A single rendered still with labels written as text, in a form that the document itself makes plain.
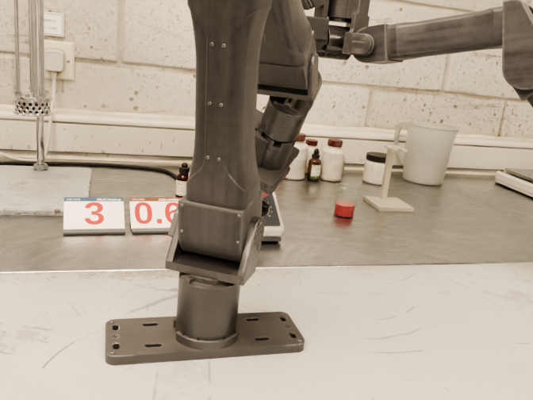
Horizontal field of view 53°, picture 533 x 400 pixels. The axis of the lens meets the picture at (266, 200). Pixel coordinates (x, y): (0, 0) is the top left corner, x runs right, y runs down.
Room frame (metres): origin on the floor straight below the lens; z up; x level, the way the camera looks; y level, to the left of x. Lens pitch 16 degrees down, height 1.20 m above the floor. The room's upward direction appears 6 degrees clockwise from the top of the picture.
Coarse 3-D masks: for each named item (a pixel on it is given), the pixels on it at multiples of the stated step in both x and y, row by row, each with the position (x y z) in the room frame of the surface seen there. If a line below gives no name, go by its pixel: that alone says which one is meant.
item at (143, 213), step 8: (136, 208) 0.82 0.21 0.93; (144, 208) 0.82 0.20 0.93; (152, 208) 0.82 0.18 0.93; (160, 208) 0.83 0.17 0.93; (168, 208) 0.83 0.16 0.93; (136, 216) 0.80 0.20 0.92; (144, 216) 0.81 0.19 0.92; (152, 216) 0.81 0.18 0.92; (160, 216) 0.82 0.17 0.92; (168, 216) 0.82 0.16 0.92; (136, 224) 0.79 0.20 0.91; (144, 224) 0.80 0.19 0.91; (152, 224) 0.80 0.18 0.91; (160, 224) 0.81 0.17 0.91; (168, 224) 0.81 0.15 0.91
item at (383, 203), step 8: (392, 152) 1.12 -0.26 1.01; (392, 160) 1.12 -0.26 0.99; (384, 176) 1.13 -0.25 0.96; (384, 184) 1.12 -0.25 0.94; (384, 192) 1.12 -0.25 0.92; (368, 200) 1.10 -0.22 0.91; (376, 200) 1.10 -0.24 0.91; (384, 200) 1.11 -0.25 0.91; (392, 200) 1.12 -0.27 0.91; (400, 200) 1.13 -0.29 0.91; (376, 208) 1.06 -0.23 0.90; (384, 208) 1.05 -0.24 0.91; (392, 208) 1.06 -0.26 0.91; (400, 208) 1.06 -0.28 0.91; (408, 208) 1.07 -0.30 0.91
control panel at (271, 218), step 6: (264, 198) 0.84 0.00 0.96; (270, 198) 0.85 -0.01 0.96; (270, 204) 0.84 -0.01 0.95; (270, 210) 0.82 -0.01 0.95; (276, 210) 0.83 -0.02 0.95; (264, 216) 0.81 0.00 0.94; (270, 216) 0.81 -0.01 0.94; (276, 216) 0.82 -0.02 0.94; (264, 222) 0.80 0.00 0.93; (270, 222) 0.80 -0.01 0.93; (276, 222) 0.80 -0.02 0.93
